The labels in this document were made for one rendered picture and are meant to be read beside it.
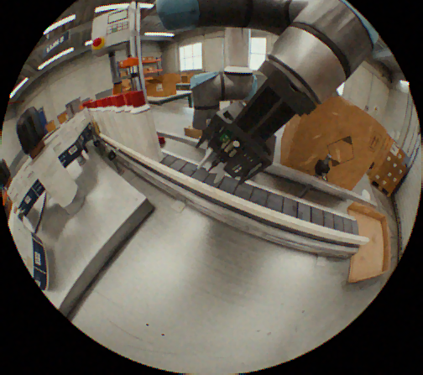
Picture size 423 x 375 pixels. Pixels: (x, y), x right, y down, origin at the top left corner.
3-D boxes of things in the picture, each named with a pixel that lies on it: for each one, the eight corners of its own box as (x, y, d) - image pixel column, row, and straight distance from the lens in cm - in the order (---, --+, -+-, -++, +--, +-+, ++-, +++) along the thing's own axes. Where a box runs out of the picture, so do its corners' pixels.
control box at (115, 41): (98, 57, 73) (98, 24, 79) (133, 46, 69) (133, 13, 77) (91, 54, 63) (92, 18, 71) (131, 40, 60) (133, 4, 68)
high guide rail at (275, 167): (108, 122, 76) (107, 119, 76) (110, 121, 77) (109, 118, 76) (373, 210, 43) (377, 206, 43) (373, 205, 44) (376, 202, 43)
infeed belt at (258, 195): (87, 132, 133) (86, 128, 132) (95, 127, 134) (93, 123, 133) (349, 252, 46) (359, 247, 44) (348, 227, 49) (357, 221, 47)
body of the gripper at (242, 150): (190, 148, 15) (253, 48, 10) (220, 124, 22) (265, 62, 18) (237, 188, 16) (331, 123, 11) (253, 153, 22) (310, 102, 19)
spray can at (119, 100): (128, 156, 47) (107, 99, 41) (134, 148, 50) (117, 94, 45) (141, 156, 44) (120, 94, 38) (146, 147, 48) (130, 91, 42)
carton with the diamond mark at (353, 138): (279, 170, 43) (309, 82, 34) (280, 138, 63) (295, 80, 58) (347, 195, 56) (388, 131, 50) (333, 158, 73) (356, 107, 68)
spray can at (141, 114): (144, 162, 41) (122, 95, 34) (156, 153, 42) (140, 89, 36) (154, 168, 37) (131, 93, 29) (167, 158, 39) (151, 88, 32)
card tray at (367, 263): (347, 283, 47) (357, 279, 44) (347, 207, 55) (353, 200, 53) (381, 274, 73) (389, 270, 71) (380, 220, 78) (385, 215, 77)
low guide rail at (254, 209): (100, 138, 76) (99, 134, 76) (101, 136, 76) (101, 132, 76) (363, 245, 43) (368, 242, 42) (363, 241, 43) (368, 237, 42)
